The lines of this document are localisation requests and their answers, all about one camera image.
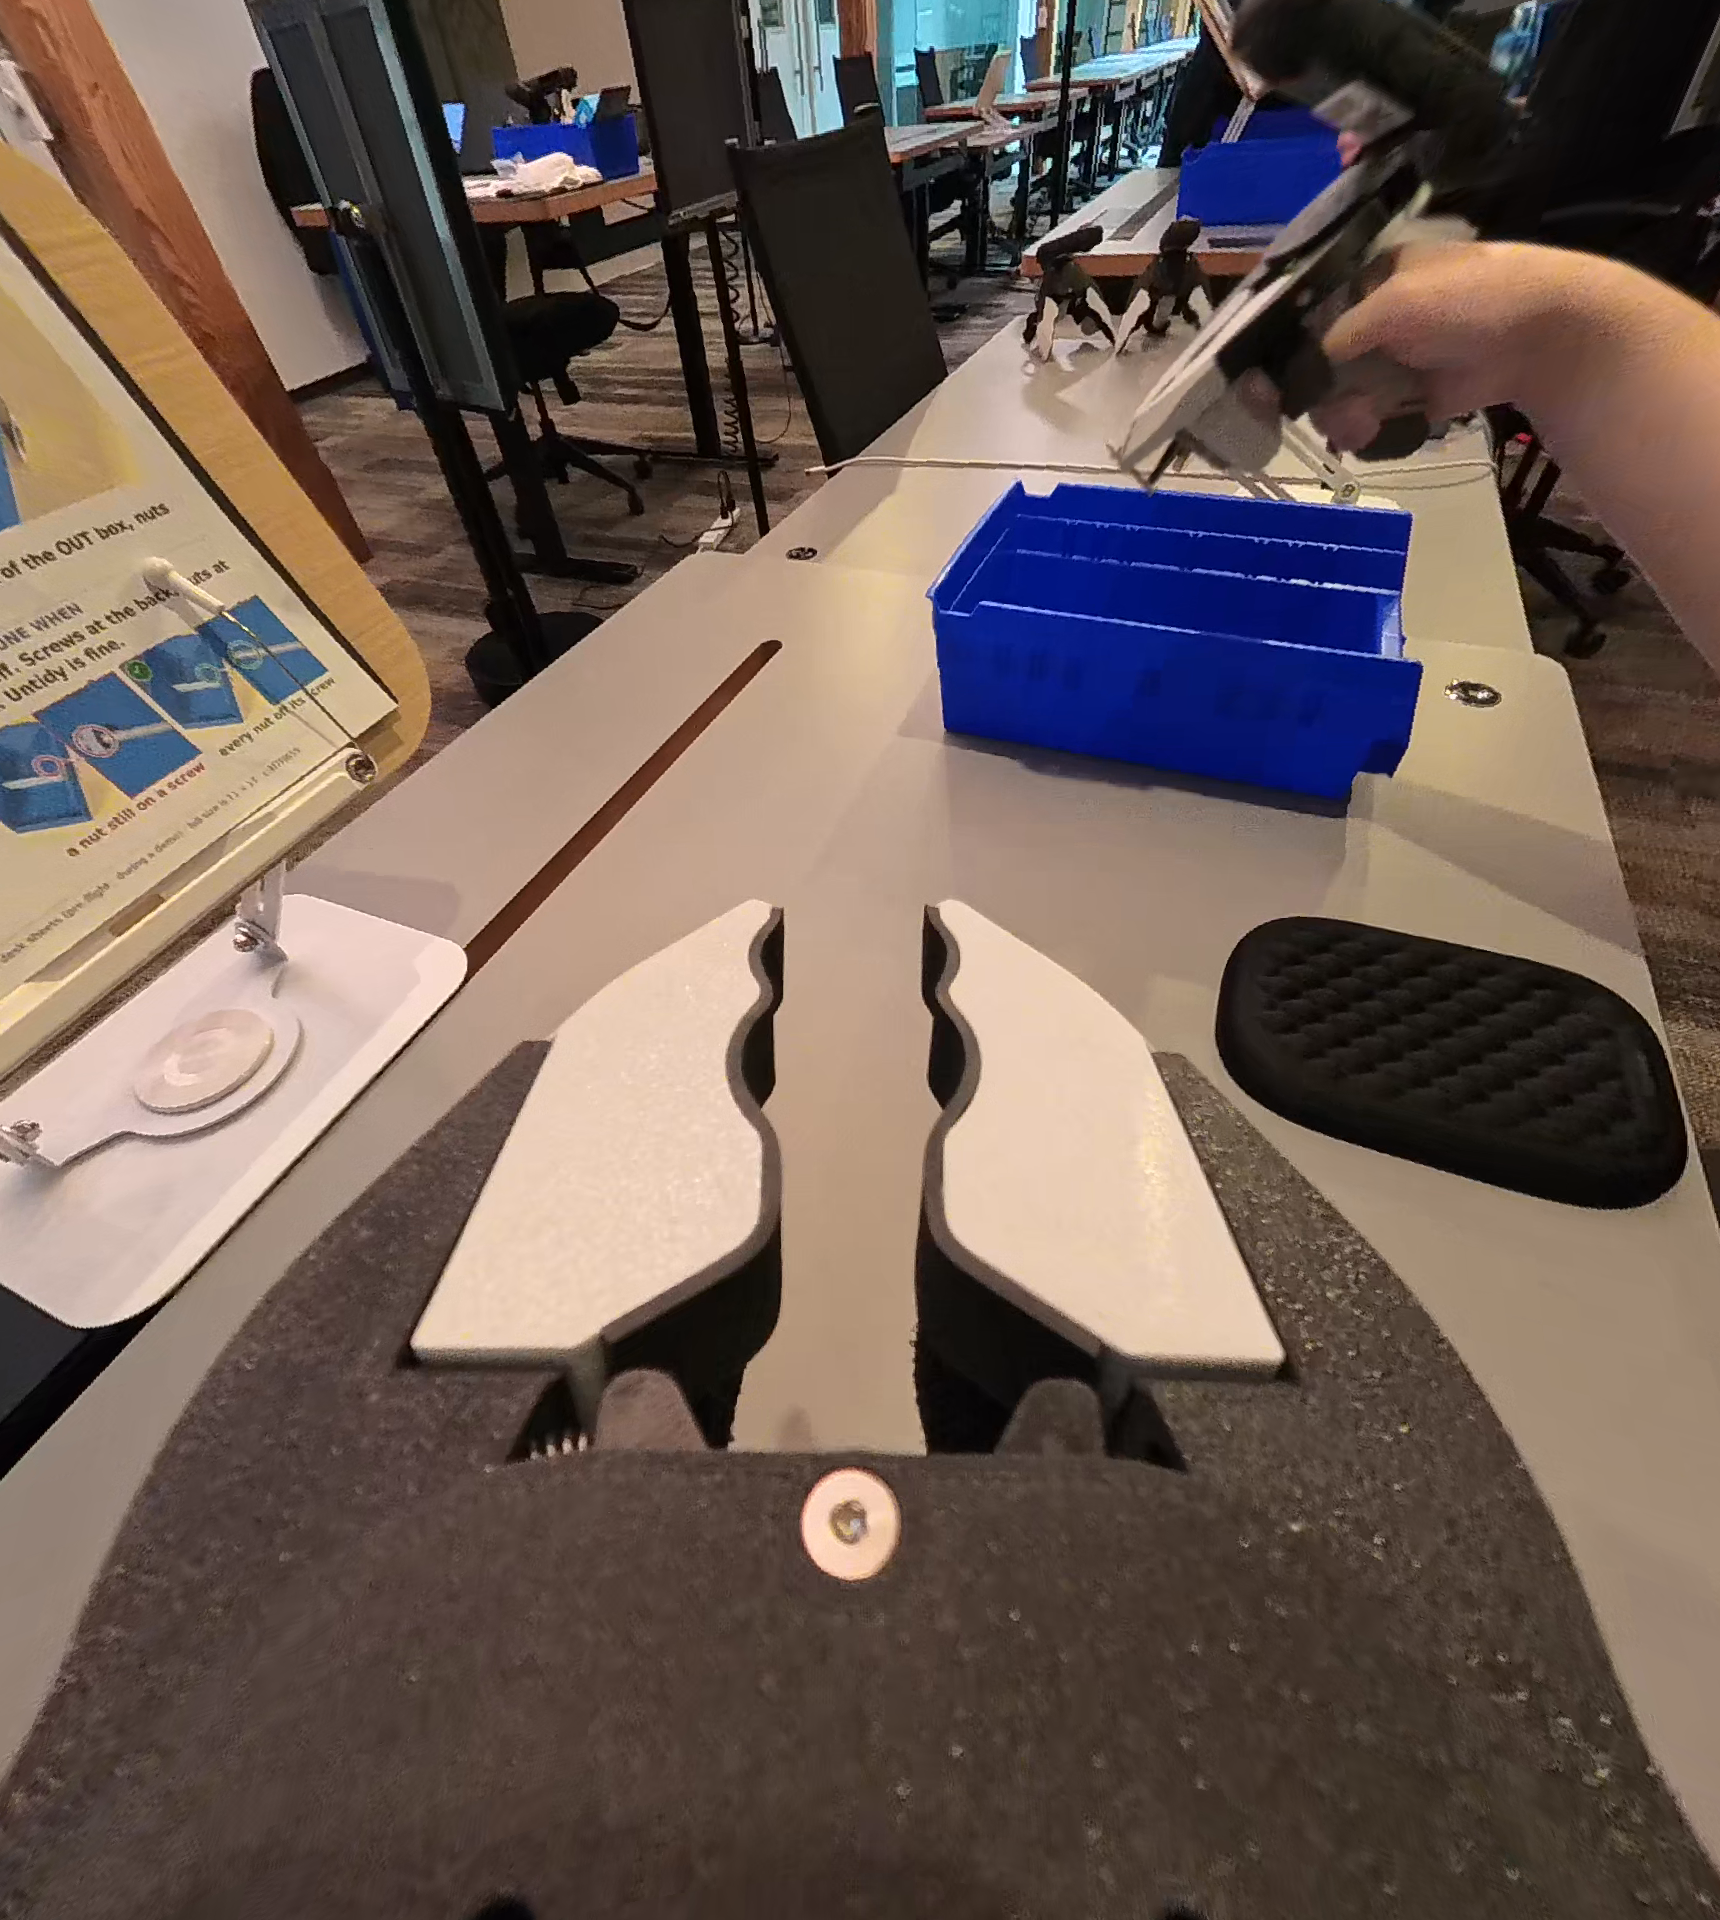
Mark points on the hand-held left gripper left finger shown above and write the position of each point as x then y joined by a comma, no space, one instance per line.
604,1185

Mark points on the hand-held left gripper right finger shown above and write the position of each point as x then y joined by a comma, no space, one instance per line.
1084,1185

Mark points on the instruction sign board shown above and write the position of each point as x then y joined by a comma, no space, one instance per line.
95,674

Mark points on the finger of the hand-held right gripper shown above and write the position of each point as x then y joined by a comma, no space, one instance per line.
1265,446
1199,375

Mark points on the spare black grey gripper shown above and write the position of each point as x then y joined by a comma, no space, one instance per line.
1168,271
1070,279

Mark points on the grey desk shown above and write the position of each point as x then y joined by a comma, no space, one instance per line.
980,429
860,840

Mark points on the white tethered pen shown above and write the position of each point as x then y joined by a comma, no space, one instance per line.
179,582

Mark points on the person's right hand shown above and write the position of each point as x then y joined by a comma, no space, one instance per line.
1461,330

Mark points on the round metal disc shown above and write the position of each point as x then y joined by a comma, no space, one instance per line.
204,1061

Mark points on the blue plastic bin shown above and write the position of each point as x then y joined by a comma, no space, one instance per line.
561,151
1174,705
1251,180

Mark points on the black wrist rest pad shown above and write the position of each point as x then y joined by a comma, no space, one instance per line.
1444,1051

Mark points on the black office chair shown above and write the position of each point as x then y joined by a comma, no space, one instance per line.
561,323

